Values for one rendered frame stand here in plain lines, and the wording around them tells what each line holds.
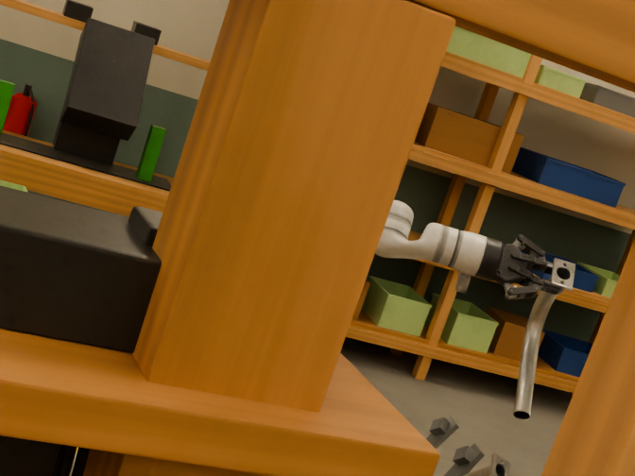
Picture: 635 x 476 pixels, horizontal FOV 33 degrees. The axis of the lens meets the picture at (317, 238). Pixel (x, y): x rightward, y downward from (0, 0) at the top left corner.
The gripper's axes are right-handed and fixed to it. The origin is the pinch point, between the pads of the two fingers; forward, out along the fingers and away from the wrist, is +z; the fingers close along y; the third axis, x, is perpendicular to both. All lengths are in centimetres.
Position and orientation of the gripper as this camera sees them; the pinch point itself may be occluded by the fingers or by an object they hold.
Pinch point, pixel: (554, 279)
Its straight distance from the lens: 200.2
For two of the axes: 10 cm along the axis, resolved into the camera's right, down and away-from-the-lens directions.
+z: 9.6, 2.9, 0.0
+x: -1.6, 5.1, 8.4
